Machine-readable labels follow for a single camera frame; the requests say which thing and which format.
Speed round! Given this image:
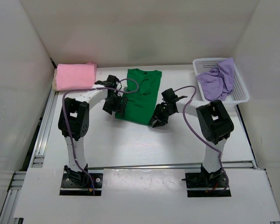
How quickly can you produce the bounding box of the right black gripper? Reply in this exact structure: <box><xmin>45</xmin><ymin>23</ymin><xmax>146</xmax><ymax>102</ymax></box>
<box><xmin>148</xmin><ymin>104</ymin><xmax>175</xmax><ymax>128</ymax></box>

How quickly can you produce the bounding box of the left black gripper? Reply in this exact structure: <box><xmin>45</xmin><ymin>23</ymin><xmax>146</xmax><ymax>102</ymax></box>
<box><xmin>103</xmin><ymin>93</ymin><xmax>128</xmax><ymax>117</ymax></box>

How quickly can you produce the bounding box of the green t shirt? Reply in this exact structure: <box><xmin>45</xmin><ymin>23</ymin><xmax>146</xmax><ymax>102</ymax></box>
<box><xmin>115</xmin><ymin>69</ymin><xmax>162</xmax><ymax>125</ymax></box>

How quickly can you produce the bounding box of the pink t shirt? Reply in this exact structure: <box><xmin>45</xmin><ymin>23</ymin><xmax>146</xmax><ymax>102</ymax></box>
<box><xmin>53</xmin><ymin>62</ymin><xmax>97</xmax><ymax>91</ymax></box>

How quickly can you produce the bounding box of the beige t shirt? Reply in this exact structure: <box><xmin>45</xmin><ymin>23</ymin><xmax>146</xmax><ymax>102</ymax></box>
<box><xmin>52</xmin><ymin>69</ymin><xmax>57</xmax><ymax>91</ymax></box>

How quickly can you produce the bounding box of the lilac t shirt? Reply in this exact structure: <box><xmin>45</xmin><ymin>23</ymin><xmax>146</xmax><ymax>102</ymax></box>
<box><xmin>196</xmin><ymin>58</ymin><xmax>234</xmax><ymax>101</ymax></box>

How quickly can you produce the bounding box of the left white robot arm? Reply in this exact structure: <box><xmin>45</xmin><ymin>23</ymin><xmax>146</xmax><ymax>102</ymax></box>
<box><xmin>58</xmin><ymin>75</ymin><xmax>128</xmax><ymax>189</ymax></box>

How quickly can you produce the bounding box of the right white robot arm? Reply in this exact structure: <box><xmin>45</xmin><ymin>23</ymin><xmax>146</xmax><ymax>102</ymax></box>
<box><xmin>149</xmin><ymin>88</ymin><xmax>234</xmax><ymax>187</ymax></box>

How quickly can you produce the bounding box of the white front cover board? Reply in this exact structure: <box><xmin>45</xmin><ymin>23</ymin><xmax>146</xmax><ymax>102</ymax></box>
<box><xmin>14</xmin><ymin>168</ymin><xmax>280</xmax><ymax>224</ymax></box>

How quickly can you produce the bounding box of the white plastic basket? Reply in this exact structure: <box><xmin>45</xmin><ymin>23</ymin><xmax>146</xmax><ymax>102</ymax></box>
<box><xmin>193</xmin><ymin>57</ymin><xmax>250</xmax><ymax>108</ymax></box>

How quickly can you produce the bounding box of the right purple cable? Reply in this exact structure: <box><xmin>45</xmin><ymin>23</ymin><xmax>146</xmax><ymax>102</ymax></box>
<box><xmin>175</xmin><ymin>85</ymin><xmax>230</xmax><ymax>194</ymax></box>

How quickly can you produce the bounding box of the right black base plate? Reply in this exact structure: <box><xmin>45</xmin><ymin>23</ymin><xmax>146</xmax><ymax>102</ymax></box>
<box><xmin>182</xmin><ymin>173</ymin><xmax>227</xmax><ymax>189</ymax></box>

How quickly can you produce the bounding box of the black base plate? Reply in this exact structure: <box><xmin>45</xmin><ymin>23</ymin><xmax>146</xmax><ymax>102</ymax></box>
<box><xmin>182</xmin><ymin>173</ymin><xmax>227</xmax><ymax>189</ymax></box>
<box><xmin>61</xmin><ymin>172</ymin><xmax>103</xmax><ymax>189</ymax></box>

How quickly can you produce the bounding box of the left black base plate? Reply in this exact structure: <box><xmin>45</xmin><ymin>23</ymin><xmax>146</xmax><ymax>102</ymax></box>
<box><xmin>61</xmin><ymin>172</ymin><xmax>103</xmax><ymax>189</ymax></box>

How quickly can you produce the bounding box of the aluminium frame rail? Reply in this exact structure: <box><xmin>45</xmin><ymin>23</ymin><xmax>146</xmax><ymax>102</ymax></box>
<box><xmin>0</xmin><ymin>91</ymin><xmax>58</xmax><ymax>224</ymax></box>

